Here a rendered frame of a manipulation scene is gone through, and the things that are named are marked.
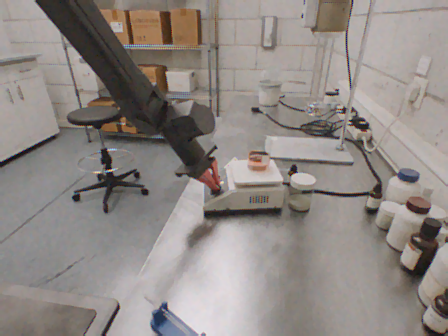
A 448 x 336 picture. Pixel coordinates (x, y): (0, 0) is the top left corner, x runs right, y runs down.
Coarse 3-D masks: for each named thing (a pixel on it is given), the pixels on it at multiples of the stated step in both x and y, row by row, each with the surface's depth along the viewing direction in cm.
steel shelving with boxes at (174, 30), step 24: (216, 0) 250; (120, 24) 242; (144, 24) 243; (168, 24) 255; (192, 24) 237; (216, 24) 260; (144, 48) 245; (168, 48) 241; (216, 48) 270; (72, 72) 268; (144, 72) 257; (168, 72) 264; (192, 72) 267; (216, 72) 281; (192, 96) 259; (120, 120) 297
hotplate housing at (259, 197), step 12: (228, 168) 73; (228, 180) 68; (228, 192) 64; (240, 192) 64; (252, 192) 64; (264, 192) 64; (276, 192) 64; (204, 204) 65; (216, 204) 65; (228, 204) 65; (240, 204) 65; (252, 204) 66; (264, 204) 66; (276, 204) 66
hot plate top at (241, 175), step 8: (240, 160) 73; (272, 160) 73; (232, 168) 69; (240, 168) 69; (272, 168) 69; (232, 176) 66; (240, 176) 65; (248, 176) 65; (256, 176) 65; (264, 176) 65; (272, 176) 65; (280, 176) 65; (240, 184) 63; (248, 184) 63
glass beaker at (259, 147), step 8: (248, 136) 67; (256, 136) 68; (264, 136) 68; (248, 144) 65; (256, 144) 63; (264, 144) 63; (248, 152) 66; (256, 152) 64; (264, 152) 64; (248, 160) 67; (256, 160) 65; (264, 160) 65; (248, 168) 68; (256, 168) 66; (264, 168) 67
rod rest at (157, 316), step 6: (162, 306) 41; (156, 312) 40; (168, 312) 43; (156, 318) 41; (162, 318) 42; (150, 324) 42; (156, 324) 41; (162, 324) 41; (168, 324) 41; (174, 324) 41; (186, 324) 41; (156, 330) 41; (162, 330) 40; (168, 330) 40; (174, 330) 40; (180, 330) 40; (192, 330) 40
